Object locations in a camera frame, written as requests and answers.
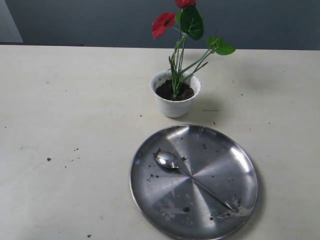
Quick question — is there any metal spoon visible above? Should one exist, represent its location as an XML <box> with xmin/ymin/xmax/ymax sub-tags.
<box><xmin>153</xmin><ymin>149</ymin><xmax>239</xmax><ymax>213</ymax></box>

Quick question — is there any round steel plate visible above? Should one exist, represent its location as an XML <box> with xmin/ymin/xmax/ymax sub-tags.
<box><xmin>129</xmin><ymin>124</ymin><xmax>259</xmax><ymax>240</ymax></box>

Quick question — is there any white plastic flower pot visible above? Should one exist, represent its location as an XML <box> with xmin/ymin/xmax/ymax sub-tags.
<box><xmin>150</xmin><ymin>70</ymin><xmax>201</xmax><ymax>118</ymax></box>

